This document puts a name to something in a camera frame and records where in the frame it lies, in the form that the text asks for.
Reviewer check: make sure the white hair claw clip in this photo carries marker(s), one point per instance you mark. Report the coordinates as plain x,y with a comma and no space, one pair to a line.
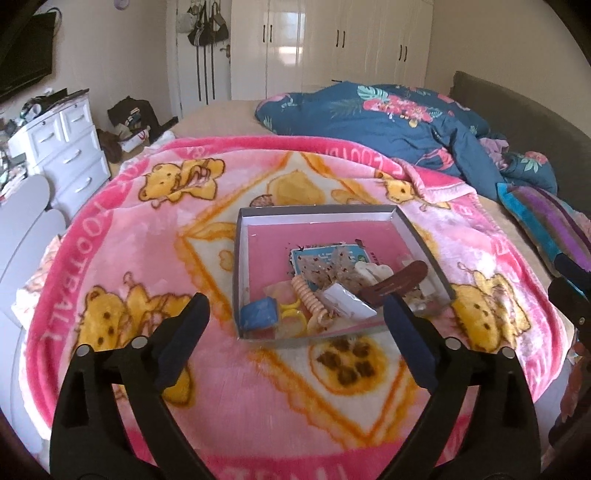
371,271

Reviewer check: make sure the hanging handbags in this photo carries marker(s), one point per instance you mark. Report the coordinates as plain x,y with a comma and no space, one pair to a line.
207,27

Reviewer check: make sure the lilac cloth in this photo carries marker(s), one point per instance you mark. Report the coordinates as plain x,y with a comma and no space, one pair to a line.
494,150

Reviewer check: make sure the pink bear printed blanket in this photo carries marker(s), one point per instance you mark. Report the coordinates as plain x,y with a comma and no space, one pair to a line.
138,258

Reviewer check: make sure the white door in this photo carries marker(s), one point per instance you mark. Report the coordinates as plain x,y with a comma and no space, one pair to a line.
203,69

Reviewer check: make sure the black television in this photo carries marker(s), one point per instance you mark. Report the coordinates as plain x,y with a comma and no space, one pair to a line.
23,55

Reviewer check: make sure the white chest of drawers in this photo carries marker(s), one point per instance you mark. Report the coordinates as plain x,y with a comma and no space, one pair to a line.
69,152

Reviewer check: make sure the dark grey headboard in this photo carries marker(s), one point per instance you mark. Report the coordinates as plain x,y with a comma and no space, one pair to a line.
521,115

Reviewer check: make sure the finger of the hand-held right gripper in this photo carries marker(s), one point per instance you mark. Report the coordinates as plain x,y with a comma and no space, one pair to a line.
577,272
572,300

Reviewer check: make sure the blue pouch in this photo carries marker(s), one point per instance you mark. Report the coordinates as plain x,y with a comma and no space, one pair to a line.
261,314

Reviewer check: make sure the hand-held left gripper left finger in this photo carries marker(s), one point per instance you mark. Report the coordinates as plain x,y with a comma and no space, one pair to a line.
180,350

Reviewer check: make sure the cream wardrobe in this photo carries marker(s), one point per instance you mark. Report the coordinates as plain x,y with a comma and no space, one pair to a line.
351,41

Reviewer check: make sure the clutter on drawers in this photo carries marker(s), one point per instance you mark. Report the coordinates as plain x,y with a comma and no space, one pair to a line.
41,104

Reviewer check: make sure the white plastic packet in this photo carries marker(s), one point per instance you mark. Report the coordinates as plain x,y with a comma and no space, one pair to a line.
346,302

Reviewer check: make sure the white plastic bag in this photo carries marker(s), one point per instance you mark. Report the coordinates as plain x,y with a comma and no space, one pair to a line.
134,138

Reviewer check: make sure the blue floral duvet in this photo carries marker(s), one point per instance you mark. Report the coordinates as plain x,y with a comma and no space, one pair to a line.
392,124

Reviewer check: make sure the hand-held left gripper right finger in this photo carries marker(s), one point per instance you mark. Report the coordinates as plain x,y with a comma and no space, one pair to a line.
408,346

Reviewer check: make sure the brown hair clip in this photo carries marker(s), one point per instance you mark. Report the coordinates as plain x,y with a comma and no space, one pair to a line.
392,281

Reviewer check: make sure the white rounded panel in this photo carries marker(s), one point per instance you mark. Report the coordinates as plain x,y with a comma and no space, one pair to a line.
23,230

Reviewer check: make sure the striped purple pillow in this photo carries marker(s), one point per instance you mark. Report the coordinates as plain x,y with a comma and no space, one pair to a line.
545,217

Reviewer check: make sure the beige bed sheet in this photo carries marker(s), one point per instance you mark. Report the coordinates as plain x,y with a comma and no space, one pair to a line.
221,120

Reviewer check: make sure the grey shallow cardboard box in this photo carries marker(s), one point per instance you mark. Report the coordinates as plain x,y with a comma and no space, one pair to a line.
268,244

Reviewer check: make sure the black bag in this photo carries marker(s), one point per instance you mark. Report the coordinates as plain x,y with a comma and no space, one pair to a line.
134,113

